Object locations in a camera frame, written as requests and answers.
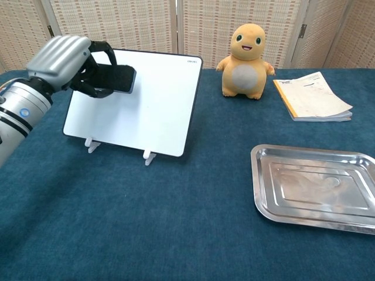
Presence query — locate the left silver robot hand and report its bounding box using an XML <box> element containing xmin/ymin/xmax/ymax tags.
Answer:
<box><xmin>25</xmin><ymin>35</ymin><xmax>118</xmax><ymax>99</ymax></box>

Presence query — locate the black eraser sponge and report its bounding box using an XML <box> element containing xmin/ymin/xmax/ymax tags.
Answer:
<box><xmin>94</xmin><ymin>64</ymin><xmax>137</xmax><ymax>94</ymax></box>

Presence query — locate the white board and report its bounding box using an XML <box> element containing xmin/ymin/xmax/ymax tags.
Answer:
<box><xmin>62</xmin><ymin>48</ymin><xmax>204</xmax><ymax>158</ymax></box>

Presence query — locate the white plastic board stand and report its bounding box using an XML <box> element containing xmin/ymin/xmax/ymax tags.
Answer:
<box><xmin>84</xmin><ymin>136</ymin><xmax>157</xmax><ymax>167</ymax></box>

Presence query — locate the woven folding screen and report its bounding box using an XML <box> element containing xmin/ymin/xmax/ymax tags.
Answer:
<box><xmin>0</xmin><ymin>0</ymin><xmax>375</xmax><ymax>74</ymax></box>

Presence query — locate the orange plush dinosaur toy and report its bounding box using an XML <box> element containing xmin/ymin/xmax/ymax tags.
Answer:
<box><xmin>216</xmin><ymin>23</ymin><xmax>277</xmax><ymax>101</ymax></box>

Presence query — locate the blue table cloth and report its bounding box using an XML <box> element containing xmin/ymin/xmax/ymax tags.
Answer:
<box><xmin>0</xmin><ymin>68</ymin><xmax>375</xmax><ymax>281</ymax></box>

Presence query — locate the yellow spine paper notebook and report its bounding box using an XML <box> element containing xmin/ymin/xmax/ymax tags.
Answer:
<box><xmin>272</xmin><ymin>71</ymin><xmax>354</xmax><ymax>122</ymax></box>

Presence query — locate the stainless steel tray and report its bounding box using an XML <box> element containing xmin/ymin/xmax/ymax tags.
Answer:
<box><xmin>250</xmin><ymin>143</ymin><xmax>375</xmax><ymax>235</ymax></box>

